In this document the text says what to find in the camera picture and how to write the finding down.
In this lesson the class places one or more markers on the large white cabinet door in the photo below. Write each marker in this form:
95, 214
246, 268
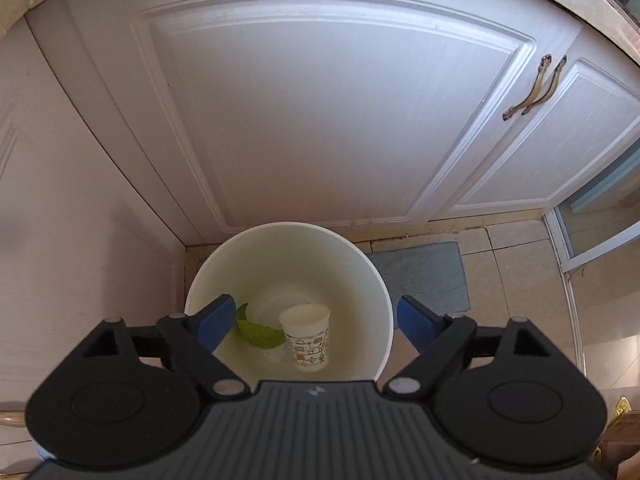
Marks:
325, 125

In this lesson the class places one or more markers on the printed paper cup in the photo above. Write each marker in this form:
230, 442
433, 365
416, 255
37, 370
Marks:
306, 345

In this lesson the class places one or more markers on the white framed glass door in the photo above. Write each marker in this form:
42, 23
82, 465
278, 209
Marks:
590, 245

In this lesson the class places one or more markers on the white plastic bucket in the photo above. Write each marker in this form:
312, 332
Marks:
300, 260

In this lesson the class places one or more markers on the narrow white cabinet door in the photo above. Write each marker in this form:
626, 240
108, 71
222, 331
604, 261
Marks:
565, 150

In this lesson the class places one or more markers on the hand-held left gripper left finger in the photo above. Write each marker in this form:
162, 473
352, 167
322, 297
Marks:
215, 321

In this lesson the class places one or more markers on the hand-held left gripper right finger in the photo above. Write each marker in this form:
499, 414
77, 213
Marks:
417, 325

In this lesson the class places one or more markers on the green leaf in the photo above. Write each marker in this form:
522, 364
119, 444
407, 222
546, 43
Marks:
260, 335

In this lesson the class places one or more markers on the white cabinet side panel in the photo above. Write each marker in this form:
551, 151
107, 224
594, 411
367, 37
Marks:
75, 210

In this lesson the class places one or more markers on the grey floor mat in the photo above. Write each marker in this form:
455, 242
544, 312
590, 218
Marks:
425, 275

